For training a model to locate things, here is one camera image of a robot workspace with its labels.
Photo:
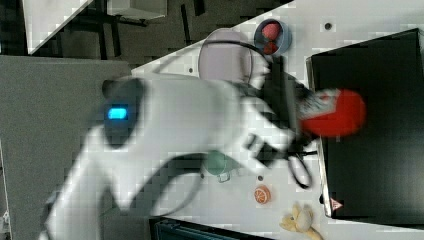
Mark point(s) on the pink strawberry toy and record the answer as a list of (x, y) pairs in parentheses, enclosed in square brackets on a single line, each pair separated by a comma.
[(271, 31)]

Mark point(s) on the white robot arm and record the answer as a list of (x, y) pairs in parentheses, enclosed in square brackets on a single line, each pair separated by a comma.
[(160, 120)]

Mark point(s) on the peeled banana toy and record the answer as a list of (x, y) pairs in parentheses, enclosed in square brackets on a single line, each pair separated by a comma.
[(300, 220)]

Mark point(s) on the orange slice toy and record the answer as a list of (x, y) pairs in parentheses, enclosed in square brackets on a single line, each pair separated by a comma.
[(262, 194)]

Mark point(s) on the black toaster oven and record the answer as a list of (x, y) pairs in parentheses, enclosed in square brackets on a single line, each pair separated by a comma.
[(376, 174)]

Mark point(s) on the round grey plate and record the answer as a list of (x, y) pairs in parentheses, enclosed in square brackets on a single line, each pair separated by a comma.
[(221, 61)]

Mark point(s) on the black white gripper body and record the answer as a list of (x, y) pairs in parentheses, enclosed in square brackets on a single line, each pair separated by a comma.
[(283, 94)]

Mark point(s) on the blue bowl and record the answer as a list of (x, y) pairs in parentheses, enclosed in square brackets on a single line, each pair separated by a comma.
[(283, 41)]

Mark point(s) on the green cup with handle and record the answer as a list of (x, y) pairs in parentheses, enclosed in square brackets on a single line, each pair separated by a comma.
[(220, 165)]

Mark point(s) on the red ketchup bottle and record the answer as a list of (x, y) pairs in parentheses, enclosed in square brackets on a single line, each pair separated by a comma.
[(332, 113)]

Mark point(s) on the blue metal frame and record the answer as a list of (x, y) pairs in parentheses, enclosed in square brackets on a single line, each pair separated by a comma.
[(171, 229)]

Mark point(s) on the red strawberry toy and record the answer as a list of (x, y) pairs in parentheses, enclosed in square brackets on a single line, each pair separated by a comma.
[(270, 48)]

